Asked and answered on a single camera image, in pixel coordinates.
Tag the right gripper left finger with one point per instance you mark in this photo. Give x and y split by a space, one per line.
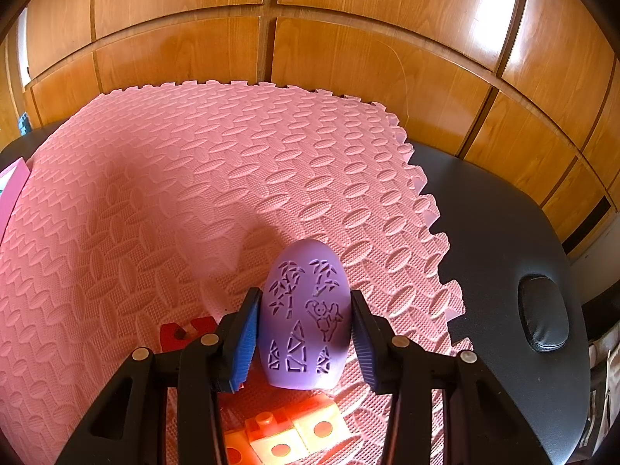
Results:
238 334

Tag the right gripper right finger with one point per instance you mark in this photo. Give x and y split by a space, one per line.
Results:
372 336

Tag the purple embossed oval case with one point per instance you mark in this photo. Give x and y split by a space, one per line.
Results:
305 319

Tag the red block toy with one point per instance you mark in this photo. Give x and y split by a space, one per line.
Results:
174 337

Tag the orange linked cubes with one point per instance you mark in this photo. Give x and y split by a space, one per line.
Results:
288 434

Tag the pink foam puzzle mat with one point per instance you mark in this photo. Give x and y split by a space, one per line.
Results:
158 205

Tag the black table face cushion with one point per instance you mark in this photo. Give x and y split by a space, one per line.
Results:
543 313

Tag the pink white cardboard box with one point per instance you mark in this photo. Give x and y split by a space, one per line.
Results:
12 181

